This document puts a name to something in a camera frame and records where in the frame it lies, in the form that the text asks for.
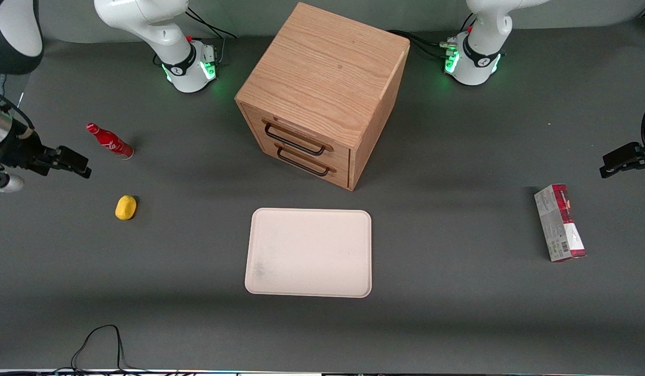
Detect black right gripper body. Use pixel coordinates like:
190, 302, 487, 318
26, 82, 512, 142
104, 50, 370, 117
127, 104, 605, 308
0, 125, 60, 176

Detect red coke bottle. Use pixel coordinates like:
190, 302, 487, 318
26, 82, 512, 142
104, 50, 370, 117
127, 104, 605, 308
86, 123, 135, 160

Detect beige rectangular tray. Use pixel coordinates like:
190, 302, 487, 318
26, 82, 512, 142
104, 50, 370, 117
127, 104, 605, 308
244, 208, 373, 299

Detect yellow lemon toy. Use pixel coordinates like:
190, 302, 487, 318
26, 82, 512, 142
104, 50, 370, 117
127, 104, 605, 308
115, 195, 137, 221

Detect red and grey carton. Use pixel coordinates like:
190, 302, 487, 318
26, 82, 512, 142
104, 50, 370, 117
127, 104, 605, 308
534, 184, 587, 263

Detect wooden drawer cabinet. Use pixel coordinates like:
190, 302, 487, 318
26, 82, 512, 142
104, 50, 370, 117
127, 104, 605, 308
234, 2, 411, 192

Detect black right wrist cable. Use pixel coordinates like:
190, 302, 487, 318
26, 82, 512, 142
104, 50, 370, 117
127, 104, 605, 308
0, 86, 37, 137

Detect black cable at table edge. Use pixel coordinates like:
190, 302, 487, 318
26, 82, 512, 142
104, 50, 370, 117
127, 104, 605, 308
40, 324, 197, 376

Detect black right arm base cables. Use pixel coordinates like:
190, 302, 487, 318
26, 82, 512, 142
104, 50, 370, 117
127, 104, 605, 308
185, 7, 239, 66

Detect black arm base cables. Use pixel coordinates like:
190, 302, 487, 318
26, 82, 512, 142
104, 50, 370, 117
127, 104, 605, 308
185, 7, 239, 66
388, 13, 477, 60

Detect black drawer handle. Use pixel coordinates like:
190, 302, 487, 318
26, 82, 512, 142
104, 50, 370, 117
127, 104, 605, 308
276, 146, 331, 177
263, 121, 327, 157

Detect black left arm base cables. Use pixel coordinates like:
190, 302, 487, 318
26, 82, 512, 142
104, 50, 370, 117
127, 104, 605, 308
388, 13, 477, 60

